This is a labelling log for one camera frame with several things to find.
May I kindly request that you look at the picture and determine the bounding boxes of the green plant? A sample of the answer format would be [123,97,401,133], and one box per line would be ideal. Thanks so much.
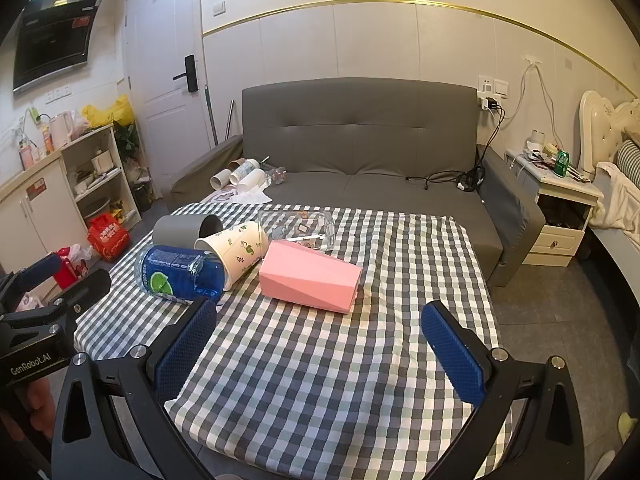
[113,119,144,162]

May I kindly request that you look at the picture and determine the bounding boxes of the red and white plastic bag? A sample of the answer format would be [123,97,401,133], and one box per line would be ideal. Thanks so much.
[54,244,94,289]

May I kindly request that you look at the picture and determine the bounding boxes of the grey sofa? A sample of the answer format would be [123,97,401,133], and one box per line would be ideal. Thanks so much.
[167,77,546,289]

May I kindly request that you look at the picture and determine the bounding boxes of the black range hood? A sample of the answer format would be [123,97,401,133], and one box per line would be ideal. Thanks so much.
[12,0,104,95]

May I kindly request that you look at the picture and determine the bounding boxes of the black trash bin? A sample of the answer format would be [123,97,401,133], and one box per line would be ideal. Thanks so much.
[132,182,154,213]

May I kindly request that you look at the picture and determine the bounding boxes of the clear glass container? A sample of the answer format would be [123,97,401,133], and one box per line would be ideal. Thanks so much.
[257,208,336,252]

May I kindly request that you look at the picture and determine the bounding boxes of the blue labelled clear cup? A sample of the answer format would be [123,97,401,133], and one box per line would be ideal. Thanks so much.
[134,244,224,306]

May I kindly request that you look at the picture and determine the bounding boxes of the cream bed headboard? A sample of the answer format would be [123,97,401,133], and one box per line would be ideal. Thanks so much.
[578,90,640,174]

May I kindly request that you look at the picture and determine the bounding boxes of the green mop handle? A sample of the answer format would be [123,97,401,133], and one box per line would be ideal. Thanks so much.
[201,83,220,146]

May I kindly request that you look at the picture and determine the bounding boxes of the white door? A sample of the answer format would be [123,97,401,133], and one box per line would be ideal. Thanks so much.
[124,0,214,202]

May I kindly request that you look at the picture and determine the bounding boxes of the white blanket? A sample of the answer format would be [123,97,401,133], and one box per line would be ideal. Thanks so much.
[587,161,640,246]

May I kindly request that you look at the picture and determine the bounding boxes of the yellow plastic bag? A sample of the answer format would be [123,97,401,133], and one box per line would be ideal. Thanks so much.
[81,94,136,129]

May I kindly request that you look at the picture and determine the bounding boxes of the wall socket with chargers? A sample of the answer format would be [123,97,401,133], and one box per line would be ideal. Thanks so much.
[477,74,511,111]

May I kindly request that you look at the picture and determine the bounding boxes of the pink electric kettle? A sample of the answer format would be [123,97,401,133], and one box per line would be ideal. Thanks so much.
[49,112,76,150]

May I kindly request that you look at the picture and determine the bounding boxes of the yellow slipper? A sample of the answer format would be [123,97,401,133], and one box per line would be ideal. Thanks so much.
[617,412,639,449]

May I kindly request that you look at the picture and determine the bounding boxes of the red shopping bag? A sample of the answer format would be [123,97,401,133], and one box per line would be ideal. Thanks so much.
[87,212,132,263]

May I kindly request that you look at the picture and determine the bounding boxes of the white floral paper cup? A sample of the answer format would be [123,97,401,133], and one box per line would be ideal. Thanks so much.
[194,220,271,292]

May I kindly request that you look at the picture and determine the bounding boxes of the white cable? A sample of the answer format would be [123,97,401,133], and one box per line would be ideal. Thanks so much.
[502,53,566,146]

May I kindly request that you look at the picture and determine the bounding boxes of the white tissue paper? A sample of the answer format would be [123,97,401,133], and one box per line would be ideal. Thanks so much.
[207,184,274,206]

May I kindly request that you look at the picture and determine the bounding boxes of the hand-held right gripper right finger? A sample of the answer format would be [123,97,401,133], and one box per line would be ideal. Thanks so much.
[421,301,586,480]

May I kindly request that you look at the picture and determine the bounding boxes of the white kitchen counter cabinet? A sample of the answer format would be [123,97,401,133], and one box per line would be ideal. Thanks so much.
[0,152,89,302]

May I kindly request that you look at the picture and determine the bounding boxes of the striped pillow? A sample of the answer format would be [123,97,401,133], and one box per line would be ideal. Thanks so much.
[613,137,640,186]

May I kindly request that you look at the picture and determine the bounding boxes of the grey cup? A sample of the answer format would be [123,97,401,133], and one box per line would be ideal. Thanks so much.
[152,213,224,251]

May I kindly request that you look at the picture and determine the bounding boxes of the person's left hand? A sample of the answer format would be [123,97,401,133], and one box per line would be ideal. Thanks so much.
[22,377,55,442]

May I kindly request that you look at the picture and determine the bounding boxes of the cream open shelf unit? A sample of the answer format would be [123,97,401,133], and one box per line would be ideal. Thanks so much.
[59,123,144,235]

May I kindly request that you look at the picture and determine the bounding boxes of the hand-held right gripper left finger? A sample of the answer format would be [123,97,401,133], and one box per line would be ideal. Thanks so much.
[51,297,218,480]

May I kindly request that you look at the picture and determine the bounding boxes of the grey checked tablecloth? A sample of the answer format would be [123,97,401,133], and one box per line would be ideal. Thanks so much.
[73,201,501,467]

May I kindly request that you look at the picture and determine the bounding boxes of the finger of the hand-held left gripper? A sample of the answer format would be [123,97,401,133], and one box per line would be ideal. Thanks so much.
[37,268,112,315]
[0,253,62,306]

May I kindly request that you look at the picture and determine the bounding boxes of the paper cups on sofa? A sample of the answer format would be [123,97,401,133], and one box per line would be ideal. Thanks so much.
[229,158,260,184]

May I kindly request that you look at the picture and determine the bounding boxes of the cream bedside table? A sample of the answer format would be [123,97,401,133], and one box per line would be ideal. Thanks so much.
[504,148,606,267]

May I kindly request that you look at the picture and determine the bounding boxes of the pink faceted cup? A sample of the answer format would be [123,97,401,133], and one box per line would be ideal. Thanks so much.
[258,239,363,315]

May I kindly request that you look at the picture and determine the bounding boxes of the black door lock handle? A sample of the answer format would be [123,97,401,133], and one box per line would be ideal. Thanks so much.
[172,54,199,94]

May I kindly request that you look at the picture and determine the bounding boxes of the black power cable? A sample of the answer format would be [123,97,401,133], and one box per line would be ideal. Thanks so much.
[404,109,506,194]

